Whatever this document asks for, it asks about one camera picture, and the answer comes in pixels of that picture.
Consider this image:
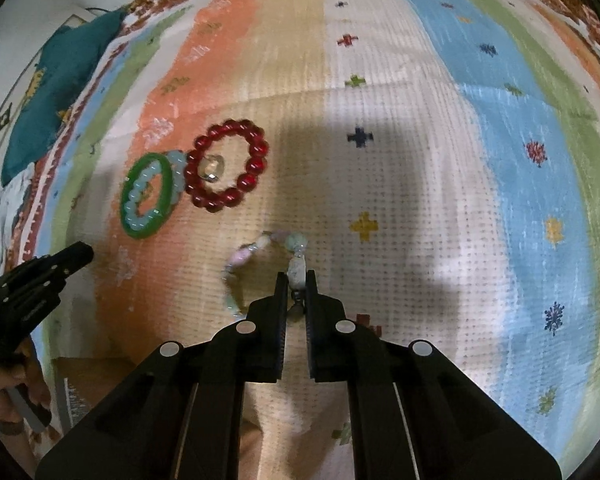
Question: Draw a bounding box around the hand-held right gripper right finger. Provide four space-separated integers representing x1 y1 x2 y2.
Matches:
305 270 563 480

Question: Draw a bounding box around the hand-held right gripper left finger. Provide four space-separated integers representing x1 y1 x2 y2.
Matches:
35 271 290 480

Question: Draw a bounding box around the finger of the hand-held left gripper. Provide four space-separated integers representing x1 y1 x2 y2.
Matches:
40 241 95 281

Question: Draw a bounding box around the pastel bead bracelet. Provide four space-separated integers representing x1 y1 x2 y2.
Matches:
223 230 309 322

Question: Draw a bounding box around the person's left hand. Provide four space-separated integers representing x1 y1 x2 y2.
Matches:
0 337 51 428

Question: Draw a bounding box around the green jade bangle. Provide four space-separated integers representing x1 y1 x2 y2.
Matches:
120 153 175 238

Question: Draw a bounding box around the clear crystal pendant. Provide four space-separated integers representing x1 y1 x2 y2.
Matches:
198 154 226 182

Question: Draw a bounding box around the colourful striped woven blanket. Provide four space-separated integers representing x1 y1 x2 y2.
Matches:
0 0 600 480

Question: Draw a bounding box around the teal pillow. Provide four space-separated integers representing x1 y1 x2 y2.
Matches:
1 10 129 187

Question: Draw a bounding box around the pale blue bead bracelet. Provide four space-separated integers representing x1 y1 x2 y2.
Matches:
124 150 188 227

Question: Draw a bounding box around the red bead bracelet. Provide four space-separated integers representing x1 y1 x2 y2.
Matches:
184 119 270 209

